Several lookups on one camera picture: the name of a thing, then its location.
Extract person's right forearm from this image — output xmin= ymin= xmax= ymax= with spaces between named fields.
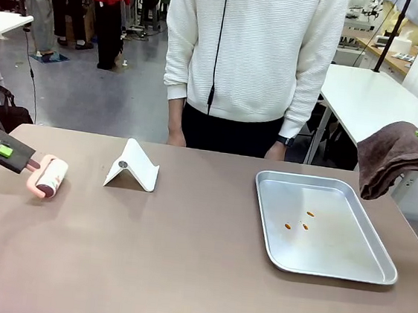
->
xmin=164 ymin=97 xmax=187 ymax=133

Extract brown towel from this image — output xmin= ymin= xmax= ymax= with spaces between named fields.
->
xmin=351 ymin=116 xmax=418 ymax=206

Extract person's right hand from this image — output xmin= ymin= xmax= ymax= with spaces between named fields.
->
xmin=166 ymin=129 xmax=189 ymax=148

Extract black trousers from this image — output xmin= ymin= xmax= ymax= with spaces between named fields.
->
xmin=178 ymin=101 xmax=286 ymax=161

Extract blue floor mat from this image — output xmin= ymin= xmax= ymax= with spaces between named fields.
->
xmin=28 ymin=48 xmax=71 ymax=67

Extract wooden desk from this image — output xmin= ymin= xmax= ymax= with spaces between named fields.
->
xmin=352 ymin=36 xmax=418 ymax=79

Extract small white table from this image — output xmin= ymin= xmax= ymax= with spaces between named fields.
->
xmin=0 ymin=10 xmax=36 ymax=85

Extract white folded stand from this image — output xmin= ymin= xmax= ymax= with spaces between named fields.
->
xmin=102 ymin=135 xmax=163 ymax=193

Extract large white table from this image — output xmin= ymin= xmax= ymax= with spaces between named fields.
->
xmin=300 ymin=62 xmax=418 ymax=204

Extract black wristwatch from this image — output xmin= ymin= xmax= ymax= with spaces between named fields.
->
xmin=274 ymin=134 xmax=296 ymax=149

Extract black stand pole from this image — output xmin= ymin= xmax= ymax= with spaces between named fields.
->
xmin=373 ymin=0 xmax=414 ymax=76

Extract person in white sweater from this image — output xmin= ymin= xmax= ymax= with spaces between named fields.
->
xmin=155 ymin=0 xmax=350 ymax=143

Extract pink lint roller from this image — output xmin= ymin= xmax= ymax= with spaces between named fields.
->
xmin=0 ymin=130 xmax=73 ymax=202

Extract person in grey trousers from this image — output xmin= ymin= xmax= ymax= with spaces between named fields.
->
xmin=13 ymin=0 xmax=61 ymax=58

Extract black microphone cable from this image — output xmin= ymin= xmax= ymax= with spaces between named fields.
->
xmin=205 ymin=0 xmax=231 ymax=116

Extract black bag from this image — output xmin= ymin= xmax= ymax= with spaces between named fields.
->
xmin=0 ymin=85 xmax=39 ymax=137

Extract person in black clothes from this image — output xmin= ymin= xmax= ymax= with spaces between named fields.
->
xmin=46 ymin=0 xmax=100 ymax=52

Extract person in red shirt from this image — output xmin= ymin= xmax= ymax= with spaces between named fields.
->
xmin=75 ymin=0 xmax=131 ymax=73

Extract thin black floor cable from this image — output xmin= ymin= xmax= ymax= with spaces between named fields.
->
xmin=12 ymin=24 xmax=48 ymax=125

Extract person's left hand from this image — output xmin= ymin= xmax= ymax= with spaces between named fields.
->
xmin=263 ymin=141 xmax=289 ymax=161

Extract metal tray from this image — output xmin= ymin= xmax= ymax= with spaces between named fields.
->
xmin=245 ymin=168 xmax=408 ymax=287

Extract grey stool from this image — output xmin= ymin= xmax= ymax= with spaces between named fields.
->
xmin=136 ymin=0 xmax=162 ymax=31

